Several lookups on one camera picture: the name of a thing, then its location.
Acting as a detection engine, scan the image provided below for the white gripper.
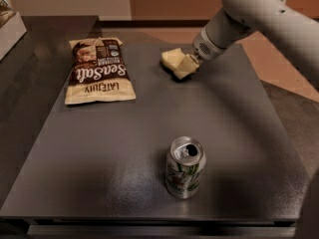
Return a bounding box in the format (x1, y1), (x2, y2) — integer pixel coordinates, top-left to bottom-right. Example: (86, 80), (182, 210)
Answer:
(173, 28), (225, 80)

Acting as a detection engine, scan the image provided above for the yellow sponge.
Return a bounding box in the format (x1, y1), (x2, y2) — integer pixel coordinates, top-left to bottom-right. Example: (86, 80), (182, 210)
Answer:
(161, 48), (184, 72)

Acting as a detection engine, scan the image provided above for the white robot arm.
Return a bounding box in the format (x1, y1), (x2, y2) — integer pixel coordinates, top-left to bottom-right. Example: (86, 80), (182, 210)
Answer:
(174, 0), (319, 89)

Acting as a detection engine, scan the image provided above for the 7up soda can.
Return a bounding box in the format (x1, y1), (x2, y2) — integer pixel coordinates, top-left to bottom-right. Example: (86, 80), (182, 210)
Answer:
(165, 136), (206, 199)

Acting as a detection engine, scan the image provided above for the sea salt chips bag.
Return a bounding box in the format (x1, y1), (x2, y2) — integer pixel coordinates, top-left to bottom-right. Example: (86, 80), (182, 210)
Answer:
(65, 37), (136, 105)

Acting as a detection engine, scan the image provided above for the white box at left edge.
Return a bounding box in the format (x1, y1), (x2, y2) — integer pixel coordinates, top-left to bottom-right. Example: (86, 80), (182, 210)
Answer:
(0, 13), (27, 61)

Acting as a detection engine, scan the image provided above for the bag on white box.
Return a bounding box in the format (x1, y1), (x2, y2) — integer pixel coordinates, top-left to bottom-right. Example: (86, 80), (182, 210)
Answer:
(0, 0), (15, 28)

